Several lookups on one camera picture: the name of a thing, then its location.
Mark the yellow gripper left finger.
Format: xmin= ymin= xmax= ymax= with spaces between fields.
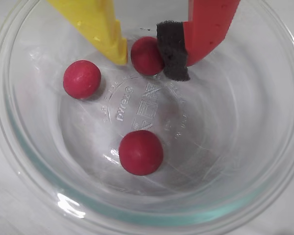
xmin=47 ymin=0 xmax=128 ymax=66

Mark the red ball pill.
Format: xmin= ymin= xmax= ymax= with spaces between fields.
xmin=130 ymin=36 xmax=165 ymax=76
xmin=63 ymin=60 xmax=102 ymax=100
xmin=118 ymin=130 xmax=164 ymax=176

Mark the glass bowl with embossed logo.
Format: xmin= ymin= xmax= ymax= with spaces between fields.
xmin=0 ymin=0 xmax=294 ymax=235

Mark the gripper red right finger foam pad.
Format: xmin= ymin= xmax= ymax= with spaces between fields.
xmin=156 ymin=0 xmax=241 ymax=82

